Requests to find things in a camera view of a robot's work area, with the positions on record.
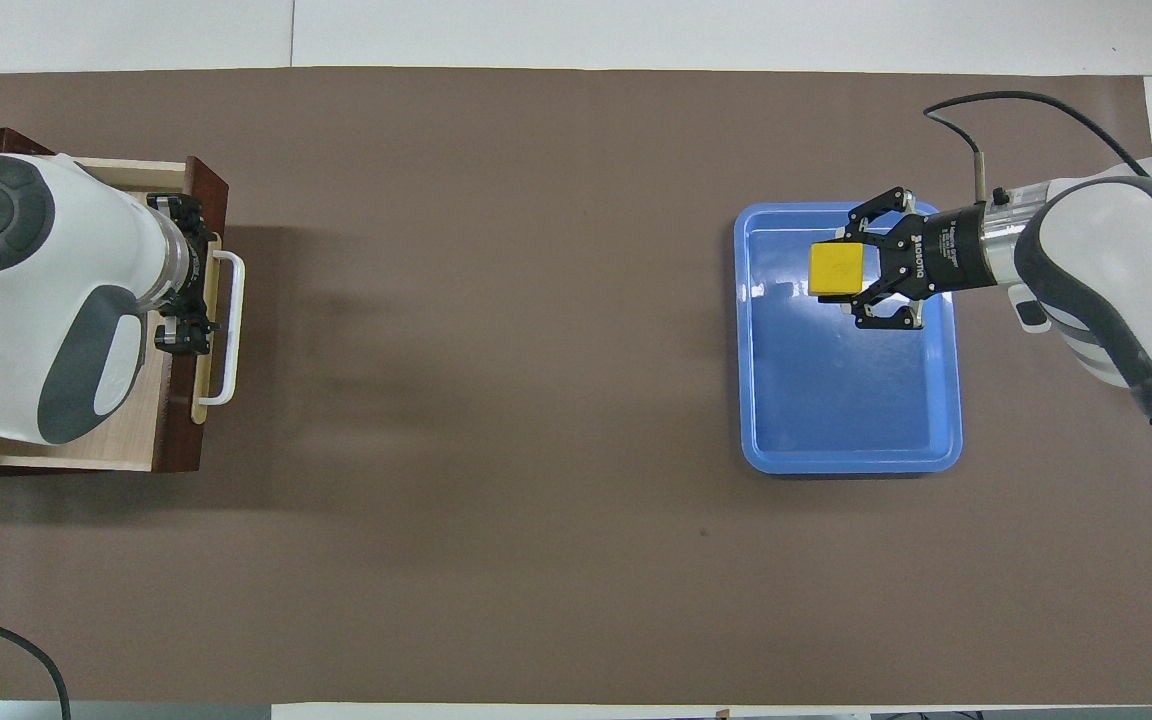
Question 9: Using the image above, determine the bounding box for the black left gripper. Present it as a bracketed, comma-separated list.
[146, 193, 222, 357]

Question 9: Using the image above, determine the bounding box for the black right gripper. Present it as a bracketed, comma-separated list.
[842, 186, 995, 331]

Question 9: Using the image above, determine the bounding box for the yellow cube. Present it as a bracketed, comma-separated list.
[808, 241, 867, 298]

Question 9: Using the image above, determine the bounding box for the wooden drawer with white handle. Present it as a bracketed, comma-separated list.
[0, 157, 247, 473]

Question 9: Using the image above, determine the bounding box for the blue plastic tray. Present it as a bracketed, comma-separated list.
[733, 202, 964, 475]

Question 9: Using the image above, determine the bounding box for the brown paper table mat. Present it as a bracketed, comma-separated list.
[0, 68, 1152, 706]

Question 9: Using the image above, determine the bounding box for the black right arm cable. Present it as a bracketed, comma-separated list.
[924, 92, 1152, 646]

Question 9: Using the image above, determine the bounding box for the thin black loose cable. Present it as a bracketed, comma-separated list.
[0, 605, 72, 720]

